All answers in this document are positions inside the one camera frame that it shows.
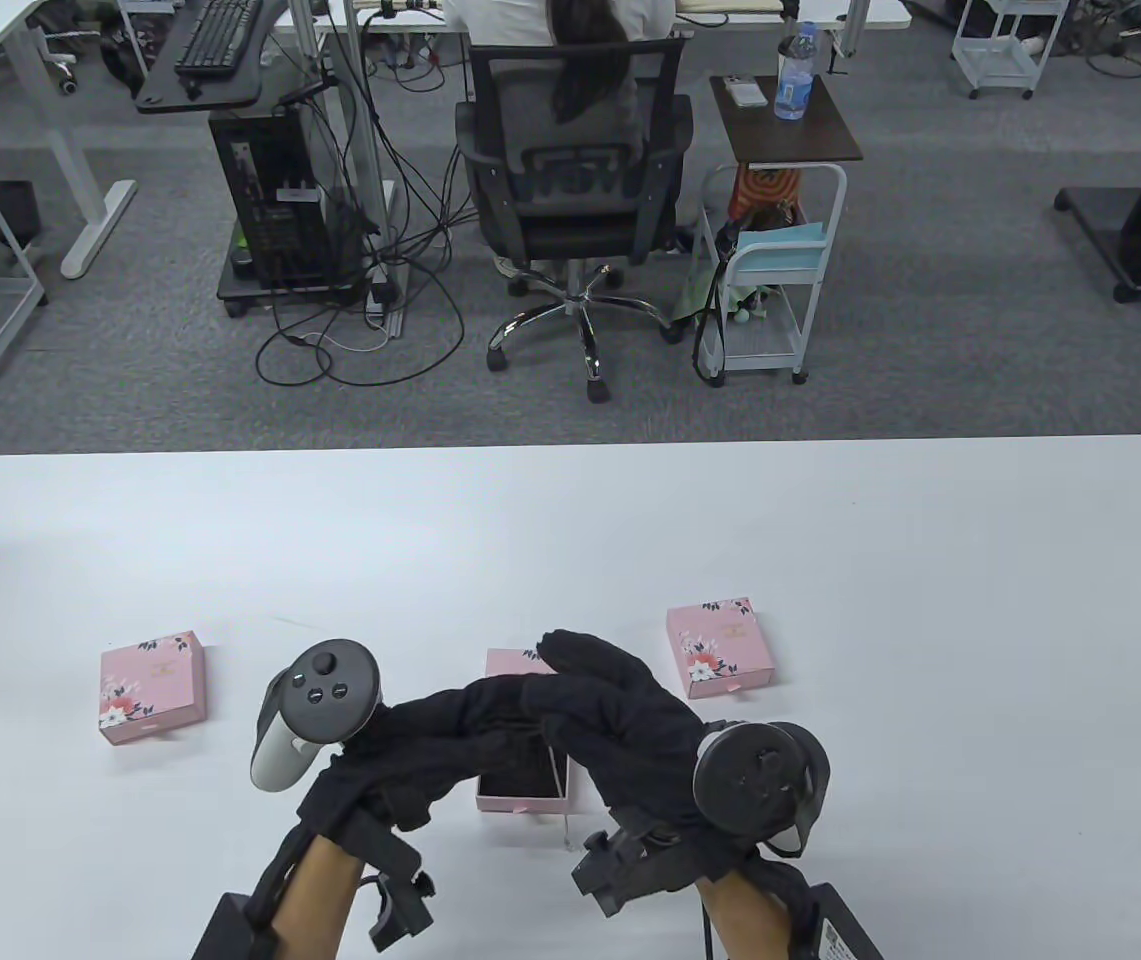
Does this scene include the person's right hand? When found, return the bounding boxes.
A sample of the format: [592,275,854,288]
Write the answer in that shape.
[520,630,761,851]

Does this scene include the person's left hand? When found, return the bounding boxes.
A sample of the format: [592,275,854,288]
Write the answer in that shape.
[295,675,556,851]

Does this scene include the pink floral jewelry box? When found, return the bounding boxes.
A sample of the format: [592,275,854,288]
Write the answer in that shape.
[667,598,781,699]
[98,630,208,748]
[475,648,571,816]

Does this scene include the black VR controller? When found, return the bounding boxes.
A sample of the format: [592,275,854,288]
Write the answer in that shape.
[693,720,831,859]
[250,640,383,791]

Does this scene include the person's left forearm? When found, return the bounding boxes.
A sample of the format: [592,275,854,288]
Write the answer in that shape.
[275,835,366,960]

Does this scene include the person's right forearm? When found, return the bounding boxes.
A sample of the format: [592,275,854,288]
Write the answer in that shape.
[705,870,796,960]

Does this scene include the black labelled wrist sensor box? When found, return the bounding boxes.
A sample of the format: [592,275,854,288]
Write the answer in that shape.
[810,885,886,960]

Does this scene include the grey power strip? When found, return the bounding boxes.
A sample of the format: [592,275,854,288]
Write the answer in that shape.
[365,262,401,326]

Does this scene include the green bag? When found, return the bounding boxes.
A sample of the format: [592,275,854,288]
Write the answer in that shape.
[675,268,731,323]

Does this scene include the black wheeled computer platform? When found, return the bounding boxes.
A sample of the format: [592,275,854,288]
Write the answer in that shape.
[217,220,371,319]

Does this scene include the light blue folder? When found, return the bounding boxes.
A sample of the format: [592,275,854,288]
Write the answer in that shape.
[735,222,828,276]

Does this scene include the black mesh office chair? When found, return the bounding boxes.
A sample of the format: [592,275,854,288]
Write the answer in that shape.
[455,35,696,403]

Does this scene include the orange patterned bag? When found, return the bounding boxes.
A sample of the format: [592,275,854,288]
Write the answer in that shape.
[728,165,806,221]

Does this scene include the black computer tower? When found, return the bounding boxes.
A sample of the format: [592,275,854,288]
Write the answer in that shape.
[208,105,356,291]

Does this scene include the brown side table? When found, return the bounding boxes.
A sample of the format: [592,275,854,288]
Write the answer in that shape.
[710,75,863,164]

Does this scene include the white desk with metal legs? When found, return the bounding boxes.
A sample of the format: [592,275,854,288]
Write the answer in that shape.
[290,0,911,336]

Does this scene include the clear water bottle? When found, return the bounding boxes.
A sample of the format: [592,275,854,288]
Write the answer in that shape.
[775,20,819,121]

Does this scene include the black keyboard tray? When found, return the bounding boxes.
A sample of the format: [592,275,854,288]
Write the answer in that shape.
[135,0,291,114]

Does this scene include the black keyboard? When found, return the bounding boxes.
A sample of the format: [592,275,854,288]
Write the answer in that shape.
[173,0,261,79]

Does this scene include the black backpack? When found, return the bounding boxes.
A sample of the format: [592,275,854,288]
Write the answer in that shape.
[100,0,161,98]

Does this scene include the white chair base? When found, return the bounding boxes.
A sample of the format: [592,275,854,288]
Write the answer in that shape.
[0,50,81,98]

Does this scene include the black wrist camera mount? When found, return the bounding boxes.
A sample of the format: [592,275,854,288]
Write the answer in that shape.
[570,810,731,919]
[345,810,436,951]

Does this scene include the black floor cables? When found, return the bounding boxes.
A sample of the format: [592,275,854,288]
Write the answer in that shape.
[255,60,476,388]

